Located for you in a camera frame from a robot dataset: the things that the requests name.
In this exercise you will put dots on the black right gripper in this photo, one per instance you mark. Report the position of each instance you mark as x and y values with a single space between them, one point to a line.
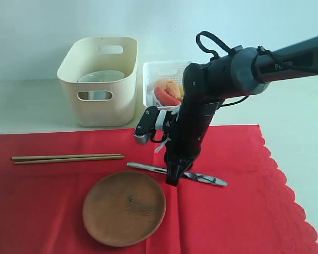
186 134

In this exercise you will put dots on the silver table knife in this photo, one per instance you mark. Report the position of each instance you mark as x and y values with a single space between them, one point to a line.
187 175

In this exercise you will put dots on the orange carrot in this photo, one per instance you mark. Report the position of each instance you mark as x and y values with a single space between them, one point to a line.
165 98

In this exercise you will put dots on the orange fried food piece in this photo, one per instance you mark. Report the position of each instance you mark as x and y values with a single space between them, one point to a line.
174 89

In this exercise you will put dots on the brown egg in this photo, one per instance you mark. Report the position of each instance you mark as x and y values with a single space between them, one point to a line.
161 83

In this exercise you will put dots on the stainless steel cup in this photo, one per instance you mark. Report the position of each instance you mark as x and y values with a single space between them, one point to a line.
102 95

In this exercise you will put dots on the pale green ceramic bowl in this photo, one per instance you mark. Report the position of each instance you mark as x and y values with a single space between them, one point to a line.
102 76

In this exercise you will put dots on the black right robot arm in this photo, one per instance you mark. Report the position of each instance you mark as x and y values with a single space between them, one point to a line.
231 72

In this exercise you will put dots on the lower wooden chopstick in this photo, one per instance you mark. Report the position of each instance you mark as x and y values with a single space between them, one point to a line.
47 161

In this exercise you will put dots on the wooden chopstick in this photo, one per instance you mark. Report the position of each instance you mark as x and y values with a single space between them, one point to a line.
63 156
47 161

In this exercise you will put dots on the red table cloth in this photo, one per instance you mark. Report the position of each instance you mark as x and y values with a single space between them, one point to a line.
41 204

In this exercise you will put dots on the brown wooden plate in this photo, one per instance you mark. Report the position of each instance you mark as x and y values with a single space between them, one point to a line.
124 208

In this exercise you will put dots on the white woven plastic basket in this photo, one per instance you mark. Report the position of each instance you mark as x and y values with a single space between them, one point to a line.
161 71

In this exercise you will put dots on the cream plastic tub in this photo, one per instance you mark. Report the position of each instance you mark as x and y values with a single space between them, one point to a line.
96 54

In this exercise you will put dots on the upper wooden chopstick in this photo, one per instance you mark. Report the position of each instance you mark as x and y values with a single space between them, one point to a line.
63 156

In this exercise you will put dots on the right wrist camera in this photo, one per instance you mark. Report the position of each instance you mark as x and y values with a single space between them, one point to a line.
155 125

